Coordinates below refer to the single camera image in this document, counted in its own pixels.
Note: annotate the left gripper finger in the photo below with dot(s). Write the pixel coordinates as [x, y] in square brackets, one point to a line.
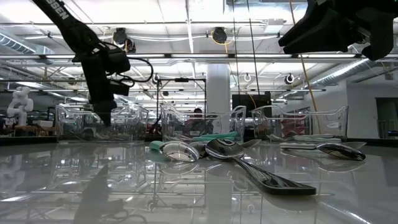
[105, 109]

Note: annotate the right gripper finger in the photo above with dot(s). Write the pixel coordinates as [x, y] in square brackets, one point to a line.
[323, 34]

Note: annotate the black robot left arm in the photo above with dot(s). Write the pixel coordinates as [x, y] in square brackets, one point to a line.
[68, 25]

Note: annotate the clear plastic bin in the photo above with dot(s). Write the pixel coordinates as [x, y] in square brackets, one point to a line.
[174, 121]
[329, 121]
[130, 121]

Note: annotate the white robot statue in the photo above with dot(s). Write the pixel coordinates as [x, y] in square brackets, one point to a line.
[20, 105]

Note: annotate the person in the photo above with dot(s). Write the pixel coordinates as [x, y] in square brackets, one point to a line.
[198, 111]

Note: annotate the red box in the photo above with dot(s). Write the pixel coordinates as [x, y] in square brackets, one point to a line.
[293, 126]

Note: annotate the black monitor screen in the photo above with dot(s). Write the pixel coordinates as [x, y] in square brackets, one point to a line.
[248, 101]

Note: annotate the black spoon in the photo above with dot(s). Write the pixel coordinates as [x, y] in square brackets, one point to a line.
[273, 183]
[340, 152]

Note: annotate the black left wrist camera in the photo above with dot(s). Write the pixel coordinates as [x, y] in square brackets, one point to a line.
[118, 62]

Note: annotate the silver ventilation duct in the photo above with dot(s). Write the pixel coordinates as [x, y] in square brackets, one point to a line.
[15, 45]
[342, 73]

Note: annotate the black metal frame stand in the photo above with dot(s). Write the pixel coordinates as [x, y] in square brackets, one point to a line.
[182, 79]

